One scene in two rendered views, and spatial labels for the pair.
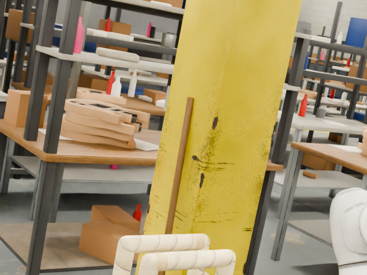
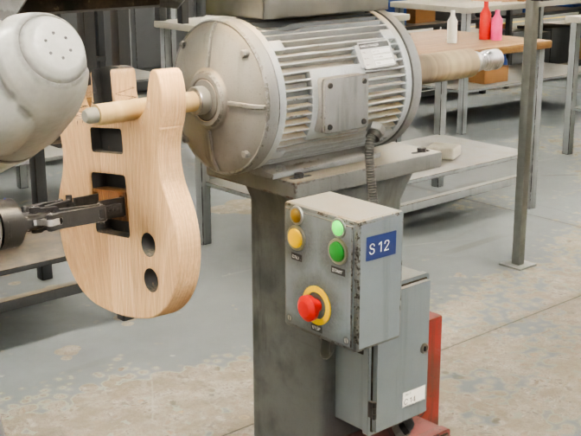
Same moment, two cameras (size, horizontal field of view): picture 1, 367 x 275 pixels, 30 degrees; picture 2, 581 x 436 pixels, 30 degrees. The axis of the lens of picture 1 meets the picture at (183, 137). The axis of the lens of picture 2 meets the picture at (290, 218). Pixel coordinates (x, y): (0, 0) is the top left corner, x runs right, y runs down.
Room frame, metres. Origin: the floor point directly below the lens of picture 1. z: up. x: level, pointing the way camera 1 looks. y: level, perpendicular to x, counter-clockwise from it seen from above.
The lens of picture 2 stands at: (-0.09, -0.87, 1.54)
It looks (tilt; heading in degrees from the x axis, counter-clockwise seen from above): 16 degrees down; 356
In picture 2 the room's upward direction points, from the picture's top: straight up
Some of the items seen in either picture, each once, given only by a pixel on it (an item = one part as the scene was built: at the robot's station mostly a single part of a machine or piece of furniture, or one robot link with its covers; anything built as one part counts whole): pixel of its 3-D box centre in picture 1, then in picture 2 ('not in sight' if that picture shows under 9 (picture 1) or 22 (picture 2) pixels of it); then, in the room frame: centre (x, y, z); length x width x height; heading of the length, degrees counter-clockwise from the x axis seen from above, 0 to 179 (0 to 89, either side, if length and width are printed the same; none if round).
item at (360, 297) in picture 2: not in sight; (361, 273); (1.51, -1.11, 0.99); 0.24 x 0.21 x 0.26; 127
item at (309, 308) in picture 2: not in sight; (312, 306); (1.41, -1.02, 0.98); 0.04 x 0.04 x 0.04; 37
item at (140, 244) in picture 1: (165, 243); not in sight; (1.22, 0.00, 1.20); 0.20 x 0.03 x 0.03; 126
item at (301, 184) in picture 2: not in sight; (325, 161); (1.80, -1.08, 1.11); 0.36 x 0.24 x 0.04; 127
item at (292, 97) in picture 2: not in sight; (301, 88); (1.75, -1.04, 1.25); 0.41 x 0.27 x 0.26; 127
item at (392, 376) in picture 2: not in sight; (385, 273); (1.68, -1.18, 0.93); 0.15 x 0.10 x 0.55; 127
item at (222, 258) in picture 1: (190, 259); not in sight; (1.16, -0.05, 1.20); 0.20 x 0.03 x 0.03; 126
